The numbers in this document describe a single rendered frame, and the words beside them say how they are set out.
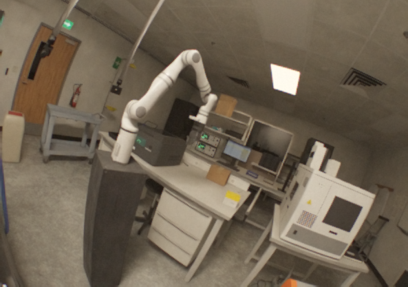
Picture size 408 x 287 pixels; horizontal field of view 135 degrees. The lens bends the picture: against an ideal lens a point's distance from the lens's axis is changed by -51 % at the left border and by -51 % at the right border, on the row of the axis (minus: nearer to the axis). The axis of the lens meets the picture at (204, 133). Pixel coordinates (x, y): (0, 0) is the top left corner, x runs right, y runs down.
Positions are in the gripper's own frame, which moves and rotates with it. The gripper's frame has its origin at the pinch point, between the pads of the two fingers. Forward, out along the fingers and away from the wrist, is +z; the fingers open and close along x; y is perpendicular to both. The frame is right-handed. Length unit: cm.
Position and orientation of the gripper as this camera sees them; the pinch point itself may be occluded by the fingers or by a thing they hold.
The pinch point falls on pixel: (188, 146)
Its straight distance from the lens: 114.0
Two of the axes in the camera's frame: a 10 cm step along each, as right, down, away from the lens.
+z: -3.6, 9.3, 0.5
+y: 6.6, 2.2, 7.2
